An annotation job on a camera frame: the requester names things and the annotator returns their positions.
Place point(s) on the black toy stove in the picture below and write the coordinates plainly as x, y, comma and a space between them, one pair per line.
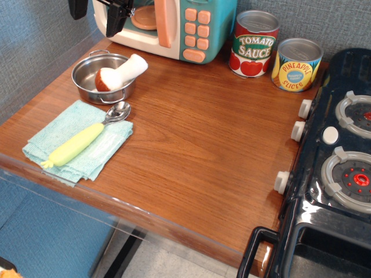
325, 215

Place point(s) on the plush mushroom toy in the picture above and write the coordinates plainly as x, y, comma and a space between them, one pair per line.
109, 79

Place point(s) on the tomato sauce can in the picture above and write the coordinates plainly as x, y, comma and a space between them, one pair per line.
255, 36

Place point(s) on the pineapple slices can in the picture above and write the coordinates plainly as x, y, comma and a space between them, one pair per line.
296, 64

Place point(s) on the spoon with yellow-green handle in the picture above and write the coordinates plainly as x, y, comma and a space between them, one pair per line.
76, 144

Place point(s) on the light teal cloth napkin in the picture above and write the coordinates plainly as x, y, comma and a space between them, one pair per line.
90, 162

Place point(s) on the teal toy microwave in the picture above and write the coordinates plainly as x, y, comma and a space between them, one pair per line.
191, 31

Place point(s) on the small steel pot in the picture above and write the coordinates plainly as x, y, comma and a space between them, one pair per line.
84, 73

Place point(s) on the orange object bottom left corner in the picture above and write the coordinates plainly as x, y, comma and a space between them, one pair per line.
8, 269

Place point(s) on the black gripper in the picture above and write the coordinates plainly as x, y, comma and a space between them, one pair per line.
116, 15

